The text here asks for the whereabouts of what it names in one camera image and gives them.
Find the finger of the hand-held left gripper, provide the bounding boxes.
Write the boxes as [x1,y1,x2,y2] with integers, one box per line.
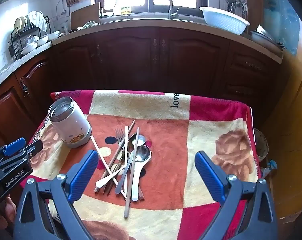
[15,140,44,162]
[2,137,26,156]

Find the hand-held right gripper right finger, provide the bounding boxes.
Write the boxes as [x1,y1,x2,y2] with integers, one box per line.
[195,151,278,240]

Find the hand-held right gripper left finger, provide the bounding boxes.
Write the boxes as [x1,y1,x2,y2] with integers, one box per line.
[13,149,99,240]

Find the beige chopstick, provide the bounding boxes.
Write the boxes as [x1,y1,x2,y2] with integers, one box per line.
[90,135,128,200]

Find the white canister with steel rim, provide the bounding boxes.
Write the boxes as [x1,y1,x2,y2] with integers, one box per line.
[48,97,93,148]

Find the silver fork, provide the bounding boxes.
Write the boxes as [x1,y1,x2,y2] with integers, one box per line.
[105,128,126,194]

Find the white spoon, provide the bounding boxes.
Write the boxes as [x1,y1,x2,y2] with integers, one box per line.
[131,159,151,202]

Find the white chopstick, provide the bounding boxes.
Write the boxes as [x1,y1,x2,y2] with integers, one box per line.
[124,126,130,204]

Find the brown chopstick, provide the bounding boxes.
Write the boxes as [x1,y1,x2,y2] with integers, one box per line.
[94,120,136,194]
[124,127,141,218]

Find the large metal spoon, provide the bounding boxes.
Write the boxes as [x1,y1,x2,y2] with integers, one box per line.
[115,144,152,195]

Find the person's left hand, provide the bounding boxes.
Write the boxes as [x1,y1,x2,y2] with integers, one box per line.
[0,196,18,230]

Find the red and beige printed blanket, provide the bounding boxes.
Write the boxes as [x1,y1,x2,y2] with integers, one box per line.
[20,89,260,240]

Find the blue and white spray bottle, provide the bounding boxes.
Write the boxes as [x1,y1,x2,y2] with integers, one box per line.
[260,159,278,179]

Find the white bucket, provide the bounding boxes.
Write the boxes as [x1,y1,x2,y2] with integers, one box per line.
[253,129,270,163]

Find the yellow wooden door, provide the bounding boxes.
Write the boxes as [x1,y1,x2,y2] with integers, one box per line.
[261,52,302,219]

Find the black dish rack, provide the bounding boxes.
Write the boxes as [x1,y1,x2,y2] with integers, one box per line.
[8,16,52,58]

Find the row of beige plates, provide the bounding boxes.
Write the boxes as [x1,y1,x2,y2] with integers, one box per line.
[14,16,31,31]

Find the dark wooden kitchen cabinet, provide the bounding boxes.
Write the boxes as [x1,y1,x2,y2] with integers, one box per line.
[0,26,281,155]

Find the white cloth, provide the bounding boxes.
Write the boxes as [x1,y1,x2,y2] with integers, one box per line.
[28,11,48,32]

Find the greenish rag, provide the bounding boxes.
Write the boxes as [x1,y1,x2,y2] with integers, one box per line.
[77,21,100,30]

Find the brown cutting board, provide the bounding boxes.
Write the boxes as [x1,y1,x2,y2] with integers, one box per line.
[70,2,101,30]

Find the stone kitchen countertop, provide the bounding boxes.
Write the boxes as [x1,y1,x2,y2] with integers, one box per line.
[0,17,284,93]

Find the white perforated basin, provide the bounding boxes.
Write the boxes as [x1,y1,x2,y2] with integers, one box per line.
[200,6,251,35]

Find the blue speckled panel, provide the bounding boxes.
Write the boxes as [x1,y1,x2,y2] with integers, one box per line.
[263,0,302,56]

